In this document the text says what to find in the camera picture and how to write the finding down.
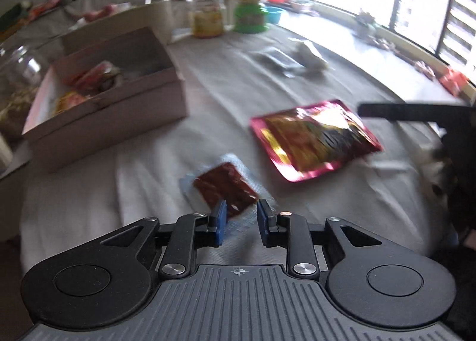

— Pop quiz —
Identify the white fuzzy cloth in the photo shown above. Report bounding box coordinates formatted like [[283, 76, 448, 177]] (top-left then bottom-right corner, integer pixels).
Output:
[[418, 144, 456, 200]]

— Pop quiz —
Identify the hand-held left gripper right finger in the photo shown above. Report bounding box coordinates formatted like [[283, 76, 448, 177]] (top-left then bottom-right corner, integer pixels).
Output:
[[257, 199, 387, 282]]

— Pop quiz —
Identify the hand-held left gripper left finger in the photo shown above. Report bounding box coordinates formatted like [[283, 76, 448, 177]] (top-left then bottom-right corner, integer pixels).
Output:
[[98, 200, 227, 282]]

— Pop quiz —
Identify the green plush toy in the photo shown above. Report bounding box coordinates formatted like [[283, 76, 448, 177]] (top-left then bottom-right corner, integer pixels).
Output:
[[0, 2, 30, 25]]

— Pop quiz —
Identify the black window frame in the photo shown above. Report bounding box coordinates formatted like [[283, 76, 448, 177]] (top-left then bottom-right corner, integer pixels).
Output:
[[389, 0, 476, 85]]

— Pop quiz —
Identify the clear packet of red-brown snack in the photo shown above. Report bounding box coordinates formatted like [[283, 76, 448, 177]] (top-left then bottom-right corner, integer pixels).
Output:
[[179, 153, 278, 241]]

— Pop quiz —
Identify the dark clear snack packet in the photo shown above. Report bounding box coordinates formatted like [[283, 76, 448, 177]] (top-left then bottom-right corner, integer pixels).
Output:
[[249, 47, 306, 77]]

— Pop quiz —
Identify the large glass jar with lid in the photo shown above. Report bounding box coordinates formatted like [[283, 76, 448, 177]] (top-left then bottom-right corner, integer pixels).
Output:
[[0, 45, 49, 141]]

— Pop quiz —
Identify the shiny red snack packet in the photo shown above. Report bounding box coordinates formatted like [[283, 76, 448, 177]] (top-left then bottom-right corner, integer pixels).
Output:
[[250, 99, 383, 182]]

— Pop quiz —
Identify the blue bowl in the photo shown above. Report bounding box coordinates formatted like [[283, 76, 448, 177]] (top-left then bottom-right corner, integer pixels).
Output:
[[266, 6, 284, 25]]

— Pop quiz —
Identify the red-lidded clear plastic jar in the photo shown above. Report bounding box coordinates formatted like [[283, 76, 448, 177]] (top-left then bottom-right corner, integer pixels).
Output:
[[185, 0, 227, 40]]

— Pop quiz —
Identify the green candy dispenser jar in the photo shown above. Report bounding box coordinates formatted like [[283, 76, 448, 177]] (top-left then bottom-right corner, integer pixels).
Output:
[[232, 0, 269, 34]]

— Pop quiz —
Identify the white strip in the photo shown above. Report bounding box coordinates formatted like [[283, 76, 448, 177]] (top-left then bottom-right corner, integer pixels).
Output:
[[372, 160, 411, 172]]

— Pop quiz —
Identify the orange snack packet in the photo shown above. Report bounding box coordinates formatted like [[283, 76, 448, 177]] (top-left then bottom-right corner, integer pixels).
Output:
[[439, 68, 471, 98]]

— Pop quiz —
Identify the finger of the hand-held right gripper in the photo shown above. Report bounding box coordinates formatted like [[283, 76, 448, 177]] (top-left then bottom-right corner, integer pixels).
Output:
[[358, 102, 471, 129]]

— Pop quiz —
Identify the white tablecloth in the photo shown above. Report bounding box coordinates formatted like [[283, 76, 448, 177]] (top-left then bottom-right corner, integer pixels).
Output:
[[18, 10, 458, 275]]

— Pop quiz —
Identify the yellow bread packet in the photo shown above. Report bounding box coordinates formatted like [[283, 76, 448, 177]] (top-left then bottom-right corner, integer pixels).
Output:
[[54, 91, 101, 115]]

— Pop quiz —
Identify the pink cardboard box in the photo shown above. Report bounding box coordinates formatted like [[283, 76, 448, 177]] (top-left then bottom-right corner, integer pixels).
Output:
[[22, 26, 187, 174]]

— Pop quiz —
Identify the small potted plant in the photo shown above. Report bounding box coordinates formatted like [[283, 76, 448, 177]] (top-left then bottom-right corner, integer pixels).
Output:
[[355, 9, 377, 38]]

